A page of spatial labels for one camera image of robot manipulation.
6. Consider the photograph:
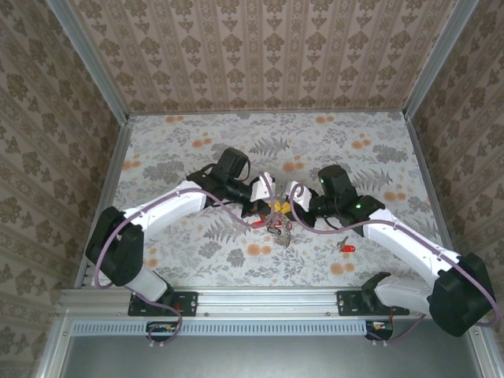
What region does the large metal keyring with rings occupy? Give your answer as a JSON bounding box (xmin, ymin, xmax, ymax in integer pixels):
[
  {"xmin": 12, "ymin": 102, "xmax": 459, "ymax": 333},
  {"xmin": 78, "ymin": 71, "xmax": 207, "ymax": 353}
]
[{"xmin": 262, "ymin": 211, "xmax": 295, "ymax": 249}]

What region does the grey metal front panel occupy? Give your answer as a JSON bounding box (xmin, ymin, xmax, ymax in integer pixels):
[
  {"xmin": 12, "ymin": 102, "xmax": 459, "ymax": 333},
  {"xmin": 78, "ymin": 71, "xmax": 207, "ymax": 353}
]
[{"xmin": 58, "ymin": 334, "xmax": 487, "ymax": 378}]

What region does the aluminium back edge rail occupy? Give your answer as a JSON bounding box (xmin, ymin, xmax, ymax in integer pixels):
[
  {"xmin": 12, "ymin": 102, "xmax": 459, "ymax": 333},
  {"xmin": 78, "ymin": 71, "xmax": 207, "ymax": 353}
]
[{"xmin": 128, "ymin": 109, "xmax": 406, "ymax": 117}]

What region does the aluminium right side rail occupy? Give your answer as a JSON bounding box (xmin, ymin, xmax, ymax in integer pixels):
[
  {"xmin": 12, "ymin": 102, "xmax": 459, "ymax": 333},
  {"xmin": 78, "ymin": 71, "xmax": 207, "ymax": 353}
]
[{"xmin": 405, "ymin": 116, "xmax": 454, "ymax": 257}]

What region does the aluminium front mounting rail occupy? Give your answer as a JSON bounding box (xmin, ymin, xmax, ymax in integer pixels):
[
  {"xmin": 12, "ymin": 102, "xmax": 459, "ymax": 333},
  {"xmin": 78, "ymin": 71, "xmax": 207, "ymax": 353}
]
[{"xmin": 58, "ymin": 287, "xmax": 418, "ymax": 320}]

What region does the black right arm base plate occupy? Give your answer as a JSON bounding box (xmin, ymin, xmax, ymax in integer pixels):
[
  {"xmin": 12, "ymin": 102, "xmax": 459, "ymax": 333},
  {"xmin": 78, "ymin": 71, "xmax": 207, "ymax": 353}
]
[{"xmin": 336, "ymin": 290, "xmax": 410, "ymax": 318}]

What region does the aluminium left side rail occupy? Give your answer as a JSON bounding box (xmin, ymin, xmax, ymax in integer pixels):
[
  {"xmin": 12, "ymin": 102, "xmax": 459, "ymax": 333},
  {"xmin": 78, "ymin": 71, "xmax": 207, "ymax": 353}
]
[{"xmin": 74, "ymin": 116, "xmax": 135, "ymax": 292}]

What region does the grey slotted cable duct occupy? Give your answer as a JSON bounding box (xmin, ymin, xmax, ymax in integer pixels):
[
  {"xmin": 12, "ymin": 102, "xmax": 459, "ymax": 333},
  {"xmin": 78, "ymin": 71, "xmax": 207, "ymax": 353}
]
[{"xmin": 70, "ymin": 319, "xmax": 395, "ymax": 337}]

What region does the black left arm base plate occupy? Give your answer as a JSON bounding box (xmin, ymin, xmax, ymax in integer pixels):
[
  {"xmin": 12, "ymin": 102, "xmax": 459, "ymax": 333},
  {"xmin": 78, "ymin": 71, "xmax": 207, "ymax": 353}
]
[{"xmin": 128, "ymin": 290, "xmax": 198, "ymax": 318}]

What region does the aluminium right corner post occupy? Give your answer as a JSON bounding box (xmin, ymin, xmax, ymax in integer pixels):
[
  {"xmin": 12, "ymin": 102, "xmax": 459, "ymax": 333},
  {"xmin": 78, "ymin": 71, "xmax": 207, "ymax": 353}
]
[{"xmin": 402, "ymin": 0, "xmax": 480, "ymax": 119}]

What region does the aluminium corner post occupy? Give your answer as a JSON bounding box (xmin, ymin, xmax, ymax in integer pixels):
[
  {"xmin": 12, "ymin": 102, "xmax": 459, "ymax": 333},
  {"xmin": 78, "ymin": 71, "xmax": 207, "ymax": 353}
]
[
  {"xmin": 402, "ymin": 0, "xmax": 480, "ymax": 119},
  {"xmin": 46, "ymin": 0, "xmax": 131, "ymax": 124}
]

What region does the aluminium left corner post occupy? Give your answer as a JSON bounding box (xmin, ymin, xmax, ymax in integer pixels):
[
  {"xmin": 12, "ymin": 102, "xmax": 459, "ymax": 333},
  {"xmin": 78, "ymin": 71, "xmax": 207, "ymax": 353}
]
[{"xmin": 46, "ymin": 0, "xmax": 131, "ymax": 124}]

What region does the aluminium front frame bar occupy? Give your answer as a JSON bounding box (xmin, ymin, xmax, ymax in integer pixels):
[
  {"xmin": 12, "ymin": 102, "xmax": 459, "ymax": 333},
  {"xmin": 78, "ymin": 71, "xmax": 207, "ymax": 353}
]
[
  {"xmin": 466, "ymin": 328, "xmax": 504, "ymax": 378},
  {"xmin": 34, "ymin": 310, "xmax": 74, "ymax": 378}
]

